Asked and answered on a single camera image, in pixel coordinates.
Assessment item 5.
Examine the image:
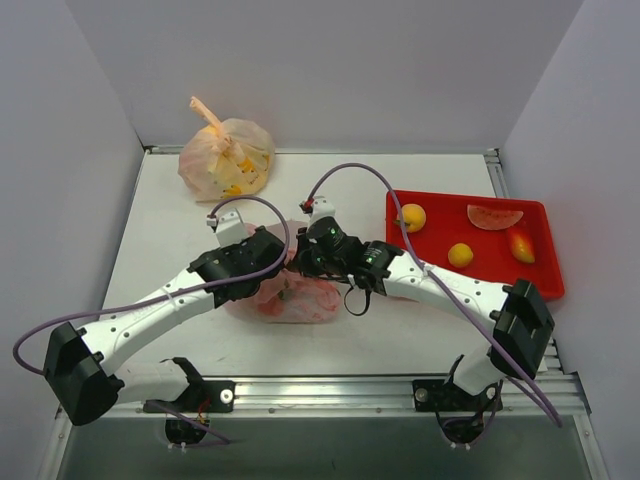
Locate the pink plastic bag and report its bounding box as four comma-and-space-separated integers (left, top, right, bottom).
222, 219, 344, 325

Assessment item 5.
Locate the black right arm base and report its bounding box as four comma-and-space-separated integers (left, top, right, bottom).
411, 355, 503, 451

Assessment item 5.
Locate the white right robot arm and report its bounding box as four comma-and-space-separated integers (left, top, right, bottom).
293, 217, 555, 409

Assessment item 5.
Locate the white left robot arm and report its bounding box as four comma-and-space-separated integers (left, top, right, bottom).
43, 227, 287, 426

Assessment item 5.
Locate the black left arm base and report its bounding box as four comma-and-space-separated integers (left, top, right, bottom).
143, 357, 236, 450

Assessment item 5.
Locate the orange fruit with leaf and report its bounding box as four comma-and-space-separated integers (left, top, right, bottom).
393, 203, 427, 233

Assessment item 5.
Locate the orange plastic bag with fruit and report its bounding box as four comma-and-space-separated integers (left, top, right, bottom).
178, 96, 275, 203

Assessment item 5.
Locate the small yellow lemon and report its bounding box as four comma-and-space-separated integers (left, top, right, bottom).
447, 243, 474, 269

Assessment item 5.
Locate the watermelon slice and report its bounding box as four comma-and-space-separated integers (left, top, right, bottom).
467, 205, 524, 231

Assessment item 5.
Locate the red plastic tray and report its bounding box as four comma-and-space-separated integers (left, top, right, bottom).
396, 190, 565, 301

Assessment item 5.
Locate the red yellow mango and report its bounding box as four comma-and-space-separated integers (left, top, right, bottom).
506, 226, 536, 264

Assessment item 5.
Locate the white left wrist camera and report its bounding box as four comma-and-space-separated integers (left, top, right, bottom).
206, 208, 249, 248

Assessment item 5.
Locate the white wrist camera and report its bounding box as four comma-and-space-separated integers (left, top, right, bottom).
206, 208, 249, 248
299, 196, 336, 224

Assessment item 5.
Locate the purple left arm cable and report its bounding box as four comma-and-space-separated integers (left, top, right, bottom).
13, 195, 291, 376

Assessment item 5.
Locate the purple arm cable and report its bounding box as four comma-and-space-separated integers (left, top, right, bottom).
297, 163, 563, 428
13, 195, 291, 376

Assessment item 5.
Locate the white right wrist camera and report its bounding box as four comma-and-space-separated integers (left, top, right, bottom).
299, 196, 336, 224

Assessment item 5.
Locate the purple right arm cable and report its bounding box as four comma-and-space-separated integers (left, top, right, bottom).
297, 163, 563, 428

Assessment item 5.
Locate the aluminium front rail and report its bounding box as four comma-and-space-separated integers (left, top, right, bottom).
59, 377, 591, 419

